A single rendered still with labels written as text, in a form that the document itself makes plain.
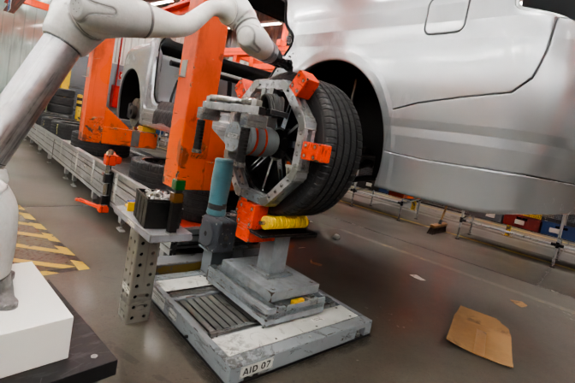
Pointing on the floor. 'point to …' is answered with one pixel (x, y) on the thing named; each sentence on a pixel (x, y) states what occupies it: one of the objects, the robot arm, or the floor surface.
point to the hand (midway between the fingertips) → (288, 67)
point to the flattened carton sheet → (481, 336)
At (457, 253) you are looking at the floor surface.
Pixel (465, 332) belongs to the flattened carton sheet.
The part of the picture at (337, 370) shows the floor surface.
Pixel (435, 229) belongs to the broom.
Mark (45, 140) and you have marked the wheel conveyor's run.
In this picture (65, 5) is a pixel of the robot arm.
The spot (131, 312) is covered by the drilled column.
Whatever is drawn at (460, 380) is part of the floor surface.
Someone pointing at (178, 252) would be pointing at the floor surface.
